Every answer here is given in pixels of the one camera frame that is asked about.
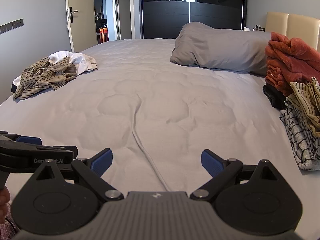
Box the cream room door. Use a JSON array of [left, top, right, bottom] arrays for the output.
[[65, 0, 98, 53]]

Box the white garment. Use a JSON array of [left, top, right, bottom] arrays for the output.
[[11, 51, 98, 93]]

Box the tan striped garment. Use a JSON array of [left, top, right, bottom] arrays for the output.
[[285, 77, 320, 138]]

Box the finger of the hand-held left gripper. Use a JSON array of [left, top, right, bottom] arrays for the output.
[[0, 131, 42, 146]]

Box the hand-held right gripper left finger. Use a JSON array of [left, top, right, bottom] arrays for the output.
[[30, 148, 125, 202]]

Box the red fleece garment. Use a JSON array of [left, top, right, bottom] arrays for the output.
[[265, 32, 320, 97]]

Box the person's left hand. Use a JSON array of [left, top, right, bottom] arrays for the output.
[[0, 187, 11, 223]]

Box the beige padded headboard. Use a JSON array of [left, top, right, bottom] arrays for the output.
[[265, 11, 320, 50]]

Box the black sliding wardrobe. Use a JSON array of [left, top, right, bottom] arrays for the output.
[[140, 0, 248, 40]]

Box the grey pillow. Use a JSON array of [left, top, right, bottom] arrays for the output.
[[170, 22, 275, 77]]

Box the tan striped button shirt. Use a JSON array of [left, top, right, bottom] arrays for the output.
[[12, 56, 77, 100]]

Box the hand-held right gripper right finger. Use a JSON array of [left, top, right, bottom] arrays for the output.
[[189, 149, 292, 202]]

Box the orange stool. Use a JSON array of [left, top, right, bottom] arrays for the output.
[[99, 28, 110, 43]]

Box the bed with grey sheet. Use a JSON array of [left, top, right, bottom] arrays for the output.
[[0, 38, 320, 205]]

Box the grey patterned garment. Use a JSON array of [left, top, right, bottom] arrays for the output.
[[279, 100, 320, 171]]

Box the black garment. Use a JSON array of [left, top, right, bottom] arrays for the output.
[[262, 84, 288, 110]]

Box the dark wall switch panel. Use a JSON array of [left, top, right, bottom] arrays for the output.
[[0, 18, 24, 35]]

